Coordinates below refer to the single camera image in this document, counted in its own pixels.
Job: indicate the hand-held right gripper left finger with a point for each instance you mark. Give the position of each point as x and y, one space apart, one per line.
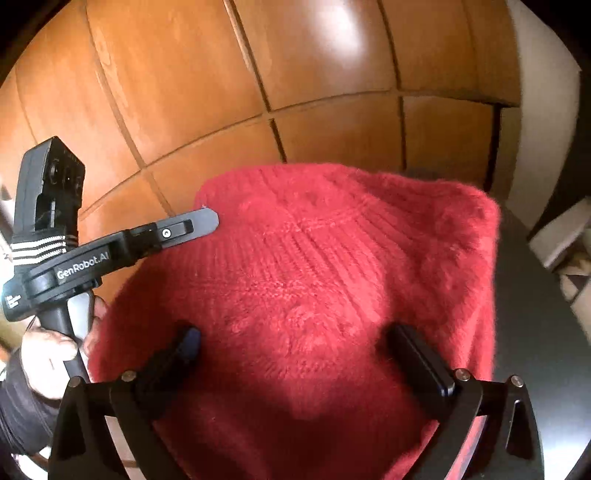
184 346

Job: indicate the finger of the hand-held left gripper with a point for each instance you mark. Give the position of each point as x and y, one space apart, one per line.
184 228

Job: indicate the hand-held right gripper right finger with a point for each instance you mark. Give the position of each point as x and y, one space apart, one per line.
420 364

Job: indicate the red knit sweater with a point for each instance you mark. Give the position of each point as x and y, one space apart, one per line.
323 277

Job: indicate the person's left forearm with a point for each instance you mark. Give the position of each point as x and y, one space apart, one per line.
23 415

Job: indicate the person's left hand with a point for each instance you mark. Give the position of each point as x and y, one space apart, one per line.
46 360

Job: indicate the wooden wardrobe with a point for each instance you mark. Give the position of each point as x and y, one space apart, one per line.
184 92

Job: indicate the white cardboard box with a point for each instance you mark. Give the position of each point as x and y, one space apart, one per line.
558 235

